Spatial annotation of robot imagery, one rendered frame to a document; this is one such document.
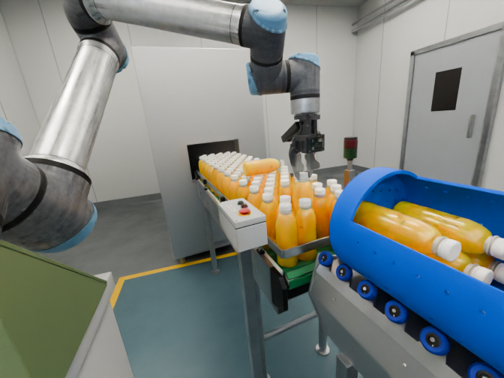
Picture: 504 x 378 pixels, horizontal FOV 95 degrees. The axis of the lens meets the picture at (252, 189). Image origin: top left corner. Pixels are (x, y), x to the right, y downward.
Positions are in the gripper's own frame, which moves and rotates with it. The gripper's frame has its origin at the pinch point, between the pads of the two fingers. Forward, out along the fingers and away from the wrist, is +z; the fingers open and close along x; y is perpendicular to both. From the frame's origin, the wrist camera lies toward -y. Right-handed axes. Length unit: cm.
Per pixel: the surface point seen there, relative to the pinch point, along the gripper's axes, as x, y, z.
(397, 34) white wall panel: 371, -256, -141
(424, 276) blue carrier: -8.8, 47.1, 7.0
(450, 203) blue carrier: 17.8, 35.9, 3.6
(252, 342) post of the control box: -25, 0, 63
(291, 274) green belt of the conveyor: -13.2, 12.0, 28.3
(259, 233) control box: -21.5, 8.0, 13.4
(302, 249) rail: -8.1, 11.0, 21.4
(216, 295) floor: -22, -96, 118
